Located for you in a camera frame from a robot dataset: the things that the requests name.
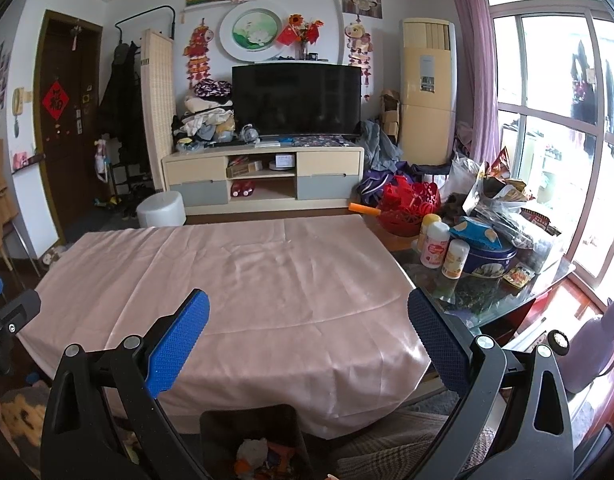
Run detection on pink satin tablecloth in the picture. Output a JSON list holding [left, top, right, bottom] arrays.
[[17, 215, 432, 438]]

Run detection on blue round tin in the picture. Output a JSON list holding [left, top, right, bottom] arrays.
[[449, 217, 518, 276]]

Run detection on red fish hanging decoration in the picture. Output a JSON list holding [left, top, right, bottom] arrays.
[[182, 19, 215, 91]]

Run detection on cream standing air conditioner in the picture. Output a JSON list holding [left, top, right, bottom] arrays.
[[399, 18, 458, 166]]

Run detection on round lotus wall plaque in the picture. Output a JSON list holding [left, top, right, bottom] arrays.
[[219, 4, 300, 63]]

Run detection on brown wooden door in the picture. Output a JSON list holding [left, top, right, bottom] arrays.
[[37, 10, 104, 231]]

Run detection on grey plaid cloth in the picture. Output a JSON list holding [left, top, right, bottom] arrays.
[[332, 410, 492, 480]]

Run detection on red plastic basket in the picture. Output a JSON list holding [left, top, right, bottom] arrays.
[[376, 180, 442, 237]]

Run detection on cardboard boxes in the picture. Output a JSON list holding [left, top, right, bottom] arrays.
[[378, 90, 402, 148]]

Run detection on purple bag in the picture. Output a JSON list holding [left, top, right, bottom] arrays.
[[357, 160, 412, 208]]

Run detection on window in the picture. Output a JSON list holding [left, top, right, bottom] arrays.
[[482, 0, 614, 306]]

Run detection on wall intercom phone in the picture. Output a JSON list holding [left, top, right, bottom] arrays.
[[12, 87, 34, 136]]

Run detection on white board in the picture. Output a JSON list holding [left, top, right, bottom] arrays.
[[12, 165, 62, 261]]

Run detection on white bottle with pink label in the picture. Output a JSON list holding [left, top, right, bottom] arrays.
[[420, 222, 452, 269]]

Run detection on red diamond door paper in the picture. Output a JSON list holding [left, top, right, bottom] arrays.
[[42, 77, 70, 120]]

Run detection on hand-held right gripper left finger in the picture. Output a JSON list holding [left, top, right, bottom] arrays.
[[41, 288, 211, 480]]

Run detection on black television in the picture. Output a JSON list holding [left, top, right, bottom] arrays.
[[231, 63, 362, 138]]

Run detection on grey jacket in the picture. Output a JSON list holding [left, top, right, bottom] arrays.
[[359, 120, 405, 176]]

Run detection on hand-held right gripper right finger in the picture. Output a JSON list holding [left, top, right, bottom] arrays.
[[402, 287, 574, 480]]

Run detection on small white pink bag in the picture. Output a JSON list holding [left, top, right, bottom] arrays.
[[94, 135, 112, 183]]

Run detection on pile of snack bags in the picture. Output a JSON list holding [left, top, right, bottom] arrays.
[[462, 147, 562, 271]]

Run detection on small snack packet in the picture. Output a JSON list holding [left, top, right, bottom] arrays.
[[502, 265, 535, 288]]

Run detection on beige woven folding screen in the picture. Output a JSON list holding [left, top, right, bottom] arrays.
[[139, 29, 176, 191]]

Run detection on white plastic wrapper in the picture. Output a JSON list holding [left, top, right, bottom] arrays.
[[236, 439, 268, 466]]

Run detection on black trash bin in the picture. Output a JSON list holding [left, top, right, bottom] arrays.
[[199, 404, 315, 480]]

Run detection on yellow flat box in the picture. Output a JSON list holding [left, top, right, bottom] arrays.
[[226, 159, 264, 178]]

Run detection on printed mat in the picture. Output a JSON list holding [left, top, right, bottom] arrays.
[[292, 134, 360, 150]]

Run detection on pink hanging decoration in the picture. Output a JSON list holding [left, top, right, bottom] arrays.
[[344, 20, 374, 101]]

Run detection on orange plastic wrapper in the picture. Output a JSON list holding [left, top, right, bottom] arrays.
[[259, 442, 298, 480]]

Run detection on coat rack with dark coats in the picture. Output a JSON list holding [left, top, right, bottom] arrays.
[[98, 5, 178, 201]]

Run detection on pink curtain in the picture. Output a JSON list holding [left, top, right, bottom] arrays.
[[447, 0, 502, 166]]

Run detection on yellow patterned slipper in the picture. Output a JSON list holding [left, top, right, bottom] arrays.
[[2, 390, 52, 436]]

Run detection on vase with artificial flowers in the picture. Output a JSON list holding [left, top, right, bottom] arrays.
[[287, 12, 325, 61]]

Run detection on white round stool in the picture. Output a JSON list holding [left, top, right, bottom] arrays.
[[136, 191, 188, 228]]

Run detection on pile of folded clothes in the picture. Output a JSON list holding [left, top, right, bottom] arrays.
[[172, 80, 260, 153]]

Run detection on cream and grey TV cabinet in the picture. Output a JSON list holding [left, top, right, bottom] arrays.
[[162, 137, 366, 213]]

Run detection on purple thermos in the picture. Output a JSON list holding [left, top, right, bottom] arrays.
[[562, 299, 614, 393]]

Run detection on white bottle with yellow lid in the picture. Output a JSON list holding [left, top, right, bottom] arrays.
[[441, 240, 470, 279], [418, 213, 442, 256]]

